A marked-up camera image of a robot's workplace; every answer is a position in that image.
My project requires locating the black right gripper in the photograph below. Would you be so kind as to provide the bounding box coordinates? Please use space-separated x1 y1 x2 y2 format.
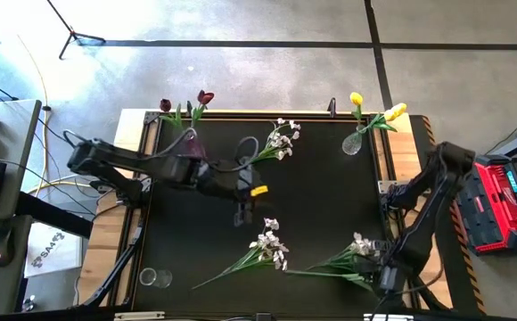
351 239 406 294

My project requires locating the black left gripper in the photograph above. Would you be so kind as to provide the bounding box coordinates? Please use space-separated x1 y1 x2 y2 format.
195 160 269 228

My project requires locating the white artificial flower spray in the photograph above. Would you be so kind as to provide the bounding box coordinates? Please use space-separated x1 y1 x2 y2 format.
251 117 302 164
191 217 290 291
284 231 378 293

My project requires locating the small clear glass vase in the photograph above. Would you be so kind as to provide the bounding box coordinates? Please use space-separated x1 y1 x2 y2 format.
138 267 174 289

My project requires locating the dark red artificial tulip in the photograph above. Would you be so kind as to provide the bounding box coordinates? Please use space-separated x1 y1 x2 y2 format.
159 98 184 130
188 89 216 130

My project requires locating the yellow artificial tulip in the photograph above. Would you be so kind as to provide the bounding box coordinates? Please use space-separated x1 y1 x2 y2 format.
349 91 365 133
363 102 408 134

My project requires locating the purple glass vase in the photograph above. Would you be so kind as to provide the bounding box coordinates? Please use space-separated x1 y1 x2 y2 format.
181 128 208 161

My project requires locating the clear faceted glass vase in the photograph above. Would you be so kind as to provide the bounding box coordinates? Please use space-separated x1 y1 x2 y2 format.
341 126 365 157

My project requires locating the white flat strip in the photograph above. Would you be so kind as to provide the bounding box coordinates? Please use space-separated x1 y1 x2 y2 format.
363 313 415 321
114 310 167 321

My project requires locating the red and black toolbox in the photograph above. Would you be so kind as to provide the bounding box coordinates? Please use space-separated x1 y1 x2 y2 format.
456 153 517 256

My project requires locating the white printed paper sheet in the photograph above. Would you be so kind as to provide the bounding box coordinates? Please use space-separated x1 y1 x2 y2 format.
23 221 84 279

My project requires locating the grey desk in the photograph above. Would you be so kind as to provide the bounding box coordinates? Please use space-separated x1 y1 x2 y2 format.
0 98 44 318

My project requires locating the black computer mouse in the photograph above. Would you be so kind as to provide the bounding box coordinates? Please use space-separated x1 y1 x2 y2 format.
0 226 15 268

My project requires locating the black tripod stand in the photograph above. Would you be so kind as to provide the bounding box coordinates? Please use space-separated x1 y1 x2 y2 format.
45 0 107 61

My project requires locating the black diagonal frame strut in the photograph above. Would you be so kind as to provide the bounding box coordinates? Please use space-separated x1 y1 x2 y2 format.
82 222 146 309
407 274 452 312

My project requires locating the yellow floor cable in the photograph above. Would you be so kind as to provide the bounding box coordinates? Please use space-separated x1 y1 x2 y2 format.
16 34 90 197

